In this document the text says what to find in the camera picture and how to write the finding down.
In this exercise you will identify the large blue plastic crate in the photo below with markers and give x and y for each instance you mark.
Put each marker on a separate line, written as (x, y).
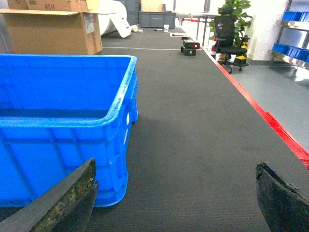
(57, 112)

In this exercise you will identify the open brown cardboard box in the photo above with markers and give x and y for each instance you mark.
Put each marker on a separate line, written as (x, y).
(66, 27)

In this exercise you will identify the green potted plant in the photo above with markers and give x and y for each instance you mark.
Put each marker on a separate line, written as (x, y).
(243, 20)

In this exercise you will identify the white plastic roll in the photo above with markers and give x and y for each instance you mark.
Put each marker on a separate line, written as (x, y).
(114, 18)

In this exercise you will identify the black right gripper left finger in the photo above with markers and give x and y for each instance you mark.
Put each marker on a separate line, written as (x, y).
(66, 207)

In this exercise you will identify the black device with red light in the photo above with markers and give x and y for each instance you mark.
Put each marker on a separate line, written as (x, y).
(190, 47)

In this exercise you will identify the red floor edge strip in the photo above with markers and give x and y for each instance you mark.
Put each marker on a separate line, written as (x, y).
(301, 153)

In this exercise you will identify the black office chair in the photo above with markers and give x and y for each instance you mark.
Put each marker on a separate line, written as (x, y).
(224, 25)

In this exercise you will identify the grey storage crate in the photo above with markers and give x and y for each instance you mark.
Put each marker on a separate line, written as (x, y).
(152, 19)

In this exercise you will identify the metal shelf with blue bins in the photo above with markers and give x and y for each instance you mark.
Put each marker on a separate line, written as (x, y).
(291, 47)

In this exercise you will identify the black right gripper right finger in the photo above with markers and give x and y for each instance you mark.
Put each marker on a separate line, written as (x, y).
(284, 207)

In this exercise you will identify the white paper cup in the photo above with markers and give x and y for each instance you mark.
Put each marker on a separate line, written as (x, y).
(166, 28)

